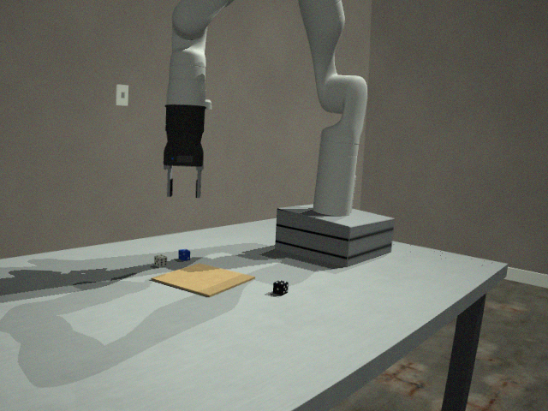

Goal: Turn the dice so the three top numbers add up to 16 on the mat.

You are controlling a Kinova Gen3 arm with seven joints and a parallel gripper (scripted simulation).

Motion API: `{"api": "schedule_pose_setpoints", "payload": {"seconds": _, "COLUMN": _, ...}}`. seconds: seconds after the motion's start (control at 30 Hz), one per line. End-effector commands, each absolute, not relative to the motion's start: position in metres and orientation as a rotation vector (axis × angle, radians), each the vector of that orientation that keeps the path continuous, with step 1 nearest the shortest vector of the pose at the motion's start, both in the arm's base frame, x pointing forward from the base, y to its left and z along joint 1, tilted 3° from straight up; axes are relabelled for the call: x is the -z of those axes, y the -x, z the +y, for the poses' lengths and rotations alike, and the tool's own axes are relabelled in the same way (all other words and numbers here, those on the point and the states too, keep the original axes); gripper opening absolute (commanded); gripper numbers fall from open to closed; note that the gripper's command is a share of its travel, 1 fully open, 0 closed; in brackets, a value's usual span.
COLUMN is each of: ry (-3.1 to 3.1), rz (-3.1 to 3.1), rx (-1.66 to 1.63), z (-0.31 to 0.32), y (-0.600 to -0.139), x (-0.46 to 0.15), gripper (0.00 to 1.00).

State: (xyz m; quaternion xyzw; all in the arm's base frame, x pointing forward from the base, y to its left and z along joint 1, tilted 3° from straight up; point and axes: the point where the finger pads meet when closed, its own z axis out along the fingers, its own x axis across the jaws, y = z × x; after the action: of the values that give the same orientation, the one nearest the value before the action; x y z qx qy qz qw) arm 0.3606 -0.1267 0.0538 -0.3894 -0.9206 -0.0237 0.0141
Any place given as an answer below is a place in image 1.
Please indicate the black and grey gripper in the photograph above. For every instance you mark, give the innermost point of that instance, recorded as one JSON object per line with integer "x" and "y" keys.
{"x": 185, "y": 119}

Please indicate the tan flat square mat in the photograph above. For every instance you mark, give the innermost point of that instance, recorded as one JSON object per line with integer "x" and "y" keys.
{"x": 203, "y": 280}

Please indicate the blue die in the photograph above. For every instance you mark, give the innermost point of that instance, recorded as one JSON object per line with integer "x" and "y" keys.
{"x": 184, "y": 254}

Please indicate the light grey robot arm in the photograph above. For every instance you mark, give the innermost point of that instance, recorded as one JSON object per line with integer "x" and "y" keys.
{"x": 342, "y": 94}

